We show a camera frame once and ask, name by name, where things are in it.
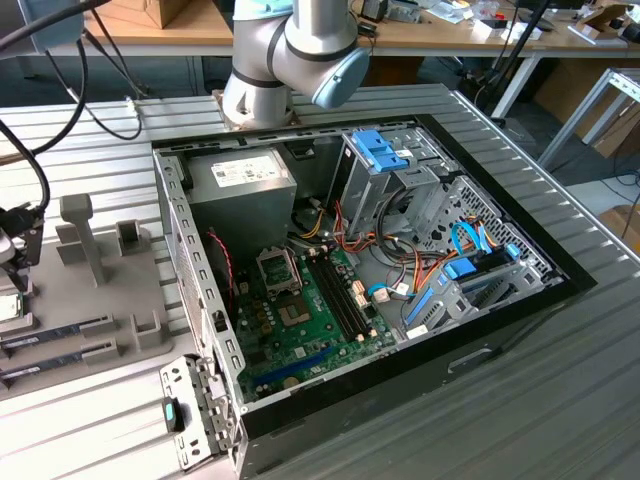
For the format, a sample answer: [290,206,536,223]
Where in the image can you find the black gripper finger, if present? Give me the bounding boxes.
[13,227,44,269]

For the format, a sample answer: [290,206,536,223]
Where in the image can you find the silver CPU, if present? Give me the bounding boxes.
[0,293,24,322]

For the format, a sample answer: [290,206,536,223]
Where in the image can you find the metal socket cover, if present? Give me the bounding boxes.
[255,245,302,300]

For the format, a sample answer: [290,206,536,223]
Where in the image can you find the CPU socket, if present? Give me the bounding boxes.
[273,292,316,331]

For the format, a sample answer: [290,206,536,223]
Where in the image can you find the grey parts rack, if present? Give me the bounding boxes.
[0,193,176,401]

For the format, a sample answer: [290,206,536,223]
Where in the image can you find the dark RAM stick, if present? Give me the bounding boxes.
[0,323,84,351]
[0,352,86,384]

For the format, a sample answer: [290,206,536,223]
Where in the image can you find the grey power supply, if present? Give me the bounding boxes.
[184,147,299,266]

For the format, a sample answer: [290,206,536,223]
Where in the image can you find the black clip blue button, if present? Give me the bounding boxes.
[162,395,187,434]

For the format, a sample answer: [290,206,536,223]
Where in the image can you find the brown cardboard box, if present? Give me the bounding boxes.
[597,204,640,246]
[87,0,192,30]
[574,102,640,159]

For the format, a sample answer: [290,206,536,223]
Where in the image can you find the green motherboard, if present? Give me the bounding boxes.
[234,247,401,401]

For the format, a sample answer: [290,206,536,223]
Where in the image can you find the blue expansion slot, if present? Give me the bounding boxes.
[252,347,334,396]

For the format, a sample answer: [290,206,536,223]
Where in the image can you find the black RAM slot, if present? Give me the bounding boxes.
[305,252,362,344]
[319,248,377,339]

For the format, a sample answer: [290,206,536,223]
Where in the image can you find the blue plastic drive latch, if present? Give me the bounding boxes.
[351,128,419,172]

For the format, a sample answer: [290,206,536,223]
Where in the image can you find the blue disk carrier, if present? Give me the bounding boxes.
[402,282,481,341]

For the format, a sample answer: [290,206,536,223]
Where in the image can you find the black open PC case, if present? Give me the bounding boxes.
[149,113,599,477]

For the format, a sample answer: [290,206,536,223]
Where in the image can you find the hard disk in blue carrier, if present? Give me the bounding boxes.
[439,242,521,296]

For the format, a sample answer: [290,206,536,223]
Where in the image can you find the small white box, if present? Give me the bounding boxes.
[472,19,506,39]

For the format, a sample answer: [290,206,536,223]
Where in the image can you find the grey metal disk bay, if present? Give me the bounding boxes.
[399,238,569,346]

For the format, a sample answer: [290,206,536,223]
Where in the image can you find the black stand pole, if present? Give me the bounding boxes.
[472,0,551,119]

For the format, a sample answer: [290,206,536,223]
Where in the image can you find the open cardboard box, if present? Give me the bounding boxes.
[582,4,640,41]

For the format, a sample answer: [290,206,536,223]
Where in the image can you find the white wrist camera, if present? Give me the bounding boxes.
[0,234,16,274]

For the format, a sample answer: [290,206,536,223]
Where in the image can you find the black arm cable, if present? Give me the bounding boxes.
[0,0,114,221]

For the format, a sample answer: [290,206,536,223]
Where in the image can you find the thin cable silver plug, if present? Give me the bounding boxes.
[74,27,151,142]

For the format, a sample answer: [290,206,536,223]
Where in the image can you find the red black twisted wire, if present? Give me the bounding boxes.
[207,229,239,301]

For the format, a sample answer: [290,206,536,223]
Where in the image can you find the grey metal slot bracket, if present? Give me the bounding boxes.
[158,353,246,474]

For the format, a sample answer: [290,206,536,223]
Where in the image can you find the yellow black power wires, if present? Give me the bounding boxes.
[289,197,334,244]

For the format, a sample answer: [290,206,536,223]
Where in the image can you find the blue SATA wire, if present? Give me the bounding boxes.
[449,219,494,259]
[368,282,419,304]

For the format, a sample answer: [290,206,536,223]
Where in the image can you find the orange red wire bundle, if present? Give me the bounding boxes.
[333,199,454,304]

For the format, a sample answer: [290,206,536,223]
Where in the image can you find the aluminium profile frame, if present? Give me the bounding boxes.
[537,67,640,171]

